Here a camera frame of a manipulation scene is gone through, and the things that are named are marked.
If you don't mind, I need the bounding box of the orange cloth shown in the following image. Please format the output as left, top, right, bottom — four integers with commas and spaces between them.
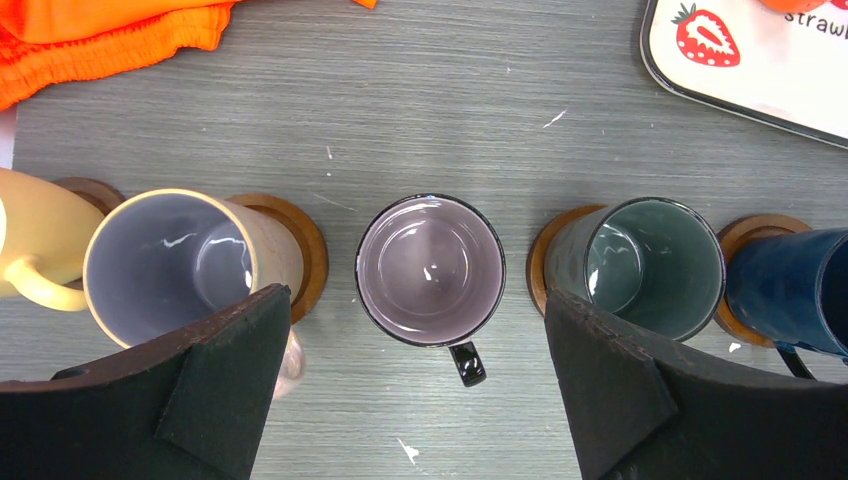
0, 0, 379, 113

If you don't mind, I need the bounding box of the dark blue mug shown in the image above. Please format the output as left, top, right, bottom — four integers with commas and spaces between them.
726, 228, 847, 379

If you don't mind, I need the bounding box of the white pink-handled mug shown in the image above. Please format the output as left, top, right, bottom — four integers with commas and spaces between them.
82, 188, 307, 401

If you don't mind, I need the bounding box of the lilac mug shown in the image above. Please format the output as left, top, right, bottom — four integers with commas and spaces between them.
354, 193, 507, 387

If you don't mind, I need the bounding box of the white strawberry tray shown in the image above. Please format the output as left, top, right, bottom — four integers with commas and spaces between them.
640, 1, 847, 148

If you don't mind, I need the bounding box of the orange mug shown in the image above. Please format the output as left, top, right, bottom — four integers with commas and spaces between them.
760, 0, 830, 13

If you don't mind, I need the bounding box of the cream yellow mug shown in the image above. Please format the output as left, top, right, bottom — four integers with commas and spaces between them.
1, 168, 104, 312

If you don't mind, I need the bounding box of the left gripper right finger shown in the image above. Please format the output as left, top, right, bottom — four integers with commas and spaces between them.
544, 289, 847, 479

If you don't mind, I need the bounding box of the dark wooden coaster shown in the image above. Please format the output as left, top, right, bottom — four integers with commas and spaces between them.
53, 177, 126, 216

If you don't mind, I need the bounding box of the dark green mug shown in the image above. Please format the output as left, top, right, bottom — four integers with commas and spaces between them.
544, 197, 726, 341

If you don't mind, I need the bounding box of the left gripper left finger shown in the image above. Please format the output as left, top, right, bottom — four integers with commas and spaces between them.
1, 284, 291, 479

